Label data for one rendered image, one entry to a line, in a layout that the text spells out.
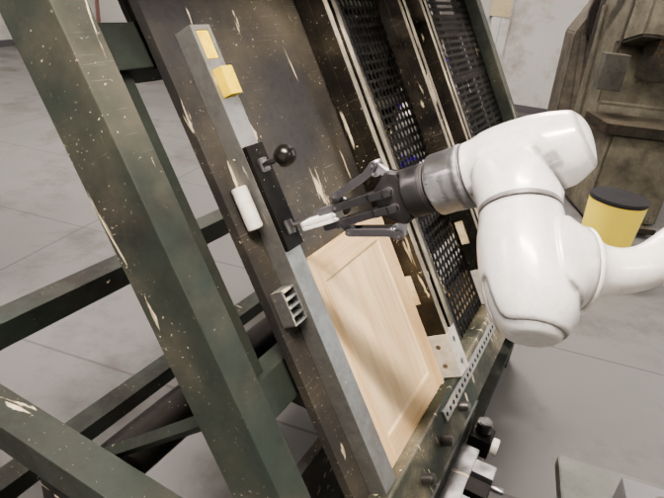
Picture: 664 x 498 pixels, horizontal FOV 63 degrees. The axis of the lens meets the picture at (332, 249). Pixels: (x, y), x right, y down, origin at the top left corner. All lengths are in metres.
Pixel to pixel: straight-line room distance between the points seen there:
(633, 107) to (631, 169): 0.70
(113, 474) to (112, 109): 0.84
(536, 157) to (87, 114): 0.59
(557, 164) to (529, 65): 9.79
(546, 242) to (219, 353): 0.48
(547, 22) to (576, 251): 9.84
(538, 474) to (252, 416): 1.93
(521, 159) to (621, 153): 4.85
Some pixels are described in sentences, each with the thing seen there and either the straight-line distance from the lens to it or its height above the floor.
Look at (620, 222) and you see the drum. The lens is 4.22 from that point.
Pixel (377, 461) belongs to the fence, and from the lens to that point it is 1.16.
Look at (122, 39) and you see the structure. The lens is 1.00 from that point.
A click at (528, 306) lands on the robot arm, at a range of 0.62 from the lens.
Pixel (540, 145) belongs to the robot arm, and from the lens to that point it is 0.69.
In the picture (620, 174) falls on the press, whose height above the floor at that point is 0.48.
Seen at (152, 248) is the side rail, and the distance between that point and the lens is 0.81.
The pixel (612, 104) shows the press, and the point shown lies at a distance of 5.93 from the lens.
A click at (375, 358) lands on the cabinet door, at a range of 1.22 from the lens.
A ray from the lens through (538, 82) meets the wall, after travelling 10.51.
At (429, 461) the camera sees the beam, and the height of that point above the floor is 0.86.
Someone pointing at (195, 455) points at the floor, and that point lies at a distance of 2.44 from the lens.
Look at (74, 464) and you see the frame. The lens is 1.41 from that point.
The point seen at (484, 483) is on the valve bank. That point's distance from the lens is 1.45.
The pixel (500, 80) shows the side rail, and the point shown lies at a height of 1.47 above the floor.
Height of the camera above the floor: 1.81
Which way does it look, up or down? 27 degrees down
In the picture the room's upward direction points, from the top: 6 degrees clockwise
